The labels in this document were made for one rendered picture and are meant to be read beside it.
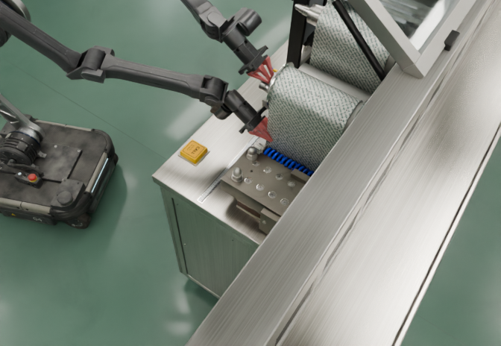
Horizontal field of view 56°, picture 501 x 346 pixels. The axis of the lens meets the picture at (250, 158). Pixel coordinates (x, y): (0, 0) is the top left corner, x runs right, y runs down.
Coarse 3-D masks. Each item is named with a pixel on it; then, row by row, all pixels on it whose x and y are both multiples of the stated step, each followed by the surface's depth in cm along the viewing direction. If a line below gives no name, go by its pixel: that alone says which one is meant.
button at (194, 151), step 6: (192, 144) 166; (198, 144) 167; (186, 150) 165; (192, 150) 165; (198, 150) 165; (204, 150) 165; (186, 156) 164; (192, 156) 163; (198, 156) 164; (192, 162) 164
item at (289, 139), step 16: (272, 112) 140; (272, 128) 146; (288, 128) 141; (304, 128) 137; (272, 144) 152; (288, 144) 147; (304, 144) 142; (320, 144) 137; (304, 160) 147; (320, 160) 143
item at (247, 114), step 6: (246, 102) 147; (240, 108) 146; (246, 108) 146; (252, 108) 147; (264, 108) 149; (240, 114) 147; (246, 114) 146; (252, 114) 147; (258, 114) 147; (246, 120) 147; (252, 120) 145; (246, 126) 145; (240, 132) 149
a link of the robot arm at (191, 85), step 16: (112, 48) 146; (112, 64) 143; (128, 64) 143; (144, 64) 144; (96, 80) 144; (128, 80) 146; (144, 80) 144; (160, 80) 143; (176, 80) 143; (192, 80) 143; (208, 80) 145; (192, 96) 145
